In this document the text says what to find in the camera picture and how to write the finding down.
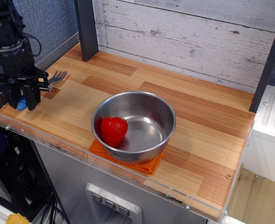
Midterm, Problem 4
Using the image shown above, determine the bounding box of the white ribbed appliance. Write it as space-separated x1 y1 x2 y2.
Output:
241 85 275 182

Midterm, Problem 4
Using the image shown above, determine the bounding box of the stainless steel bowl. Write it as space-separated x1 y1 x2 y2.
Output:
91 91 176 164

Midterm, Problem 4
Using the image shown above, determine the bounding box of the silver dispenser button panel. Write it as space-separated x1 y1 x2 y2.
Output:
86 182 143 224

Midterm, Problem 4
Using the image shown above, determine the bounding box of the red toy strawberry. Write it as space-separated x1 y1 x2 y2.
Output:
100 117 128 147

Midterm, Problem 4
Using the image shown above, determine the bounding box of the orange cloth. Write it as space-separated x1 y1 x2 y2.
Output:
89 140 164 175

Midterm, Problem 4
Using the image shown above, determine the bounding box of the dark right shelf post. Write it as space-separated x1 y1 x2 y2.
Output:
248 0 275 113

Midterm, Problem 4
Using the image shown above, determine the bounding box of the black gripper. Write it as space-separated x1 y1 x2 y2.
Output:
0 46 51 111

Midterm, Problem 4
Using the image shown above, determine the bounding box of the blue handled metal fork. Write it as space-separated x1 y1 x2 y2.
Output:
17 71 67 111

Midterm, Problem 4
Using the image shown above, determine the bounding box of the dark shelf post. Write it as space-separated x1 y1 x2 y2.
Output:
74 0 99 62
248 0 275 113

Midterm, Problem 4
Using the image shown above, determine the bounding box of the dark left shelf post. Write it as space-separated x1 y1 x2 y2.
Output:
74 0 99 62

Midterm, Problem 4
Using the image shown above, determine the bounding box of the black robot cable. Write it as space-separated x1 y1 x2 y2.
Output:
21 32 42 57

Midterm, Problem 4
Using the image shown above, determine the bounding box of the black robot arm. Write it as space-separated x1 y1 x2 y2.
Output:
0 0 51 111

